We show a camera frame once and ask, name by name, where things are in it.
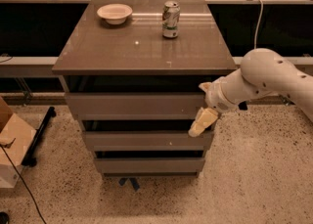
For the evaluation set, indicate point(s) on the grey drawer cabinet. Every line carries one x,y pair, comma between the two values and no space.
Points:
134,57

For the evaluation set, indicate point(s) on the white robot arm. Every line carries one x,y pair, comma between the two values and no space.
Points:
261,73

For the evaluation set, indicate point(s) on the cardboard box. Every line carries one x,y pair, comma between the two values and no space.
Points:
16,136

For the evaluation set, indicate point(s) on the black bracket under rail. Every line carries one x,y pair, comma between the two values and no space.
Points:
243,106

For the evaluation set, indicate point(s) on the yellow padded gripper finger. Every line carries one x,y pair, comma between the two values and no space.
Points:
204,118

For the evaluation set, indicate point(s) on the grey middle drawer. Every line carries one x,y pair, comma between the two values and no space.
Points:
146,141

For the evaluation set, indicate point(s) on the green and white soda can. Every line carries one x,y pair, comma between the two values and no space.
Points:
170,19

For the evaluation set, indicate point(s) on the grey drawer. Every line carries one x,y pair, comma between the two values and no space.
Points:
146,141
149,165
116,106

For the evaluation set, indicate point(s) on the white paper bowl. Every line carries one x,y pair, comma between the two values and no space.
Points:
114,13

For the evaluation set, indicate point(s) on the grey top drawer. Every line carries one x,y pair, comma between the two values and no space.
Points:
116,106

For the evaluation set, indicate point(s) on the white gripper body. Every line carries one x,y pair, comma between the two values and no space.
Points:
216,98

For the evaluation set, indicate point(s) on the black stand leg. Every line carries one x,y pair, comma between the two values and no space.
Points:
29,158

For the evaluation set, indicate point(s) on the grey bottom drawer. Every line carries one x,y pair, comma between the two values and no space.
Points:
149,165

